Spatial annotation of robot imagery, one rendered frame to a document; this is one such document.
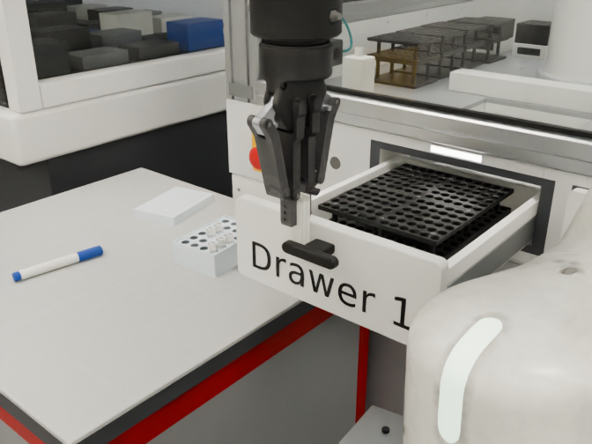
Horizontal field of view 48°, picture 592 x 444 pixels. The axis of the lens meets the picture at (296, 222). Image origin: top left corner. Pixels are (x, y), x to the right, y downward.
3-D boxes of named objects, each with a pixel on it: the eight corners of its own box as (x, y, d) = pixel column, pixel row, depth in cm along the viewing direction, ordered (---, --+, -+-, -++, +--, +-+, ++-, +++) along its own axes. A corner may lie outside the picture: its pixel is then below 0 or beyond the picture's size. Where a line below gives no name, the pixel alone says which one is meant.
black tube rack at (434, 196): (432, 289, 80) (436, 241, 78) (317, 247, 91) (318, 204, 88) (507, 230, 96) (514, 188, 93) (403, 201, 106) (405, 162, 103)
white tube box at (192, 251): (215, 277, 98) (213, 255, 97) (173, 263, 103) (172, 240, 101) (265, 247, 108) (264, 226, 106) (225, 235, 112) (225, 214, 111)
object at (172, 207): (173, 225, 115) (173, 217, 115) (134, 217, 119) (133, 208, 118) (214, 201, 126) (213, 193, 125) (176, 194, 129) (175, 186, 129)
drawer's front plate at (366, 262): (432, 356, 71) (441, 265, 66) (237, 273, 88) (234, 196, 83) (440, 349, 72) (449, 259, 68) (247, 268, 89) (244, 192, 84)
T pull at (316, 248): (333, 271, 71) (333, 260, 71) (280, 252, 76) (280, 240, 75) (352, 260, 74) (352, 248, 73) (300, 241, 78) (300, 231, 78)
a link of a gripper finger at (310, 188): (284, 92, 71) (292, 89, 72) (286, 188, 76) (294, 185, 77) (313, 97, 69) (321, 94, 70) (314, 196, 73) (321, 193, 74)
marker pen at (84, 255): (16, 284, 97) (14, 274, 96) (12, 280, 98) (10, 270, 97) (104, 255, 105) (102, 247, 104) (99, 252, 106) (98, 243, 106)
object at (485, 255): (428, 331, 72) (432, 283, 70) (255, 262, 87) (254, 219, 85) (559, 218, 100) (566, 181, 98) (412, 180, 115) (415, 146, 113)
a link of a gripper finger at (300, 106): (307, 99, 68) (299, 100, 67) (305, 201, 72) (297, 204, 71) (278, 93, 70) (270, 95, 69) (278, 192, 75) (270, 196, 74)
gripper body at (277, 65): (294, 30, 72) (294, 113, 76) (240, 39, 66) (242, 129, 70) (351, 36, 68) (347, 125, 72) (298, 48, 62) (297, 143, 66)
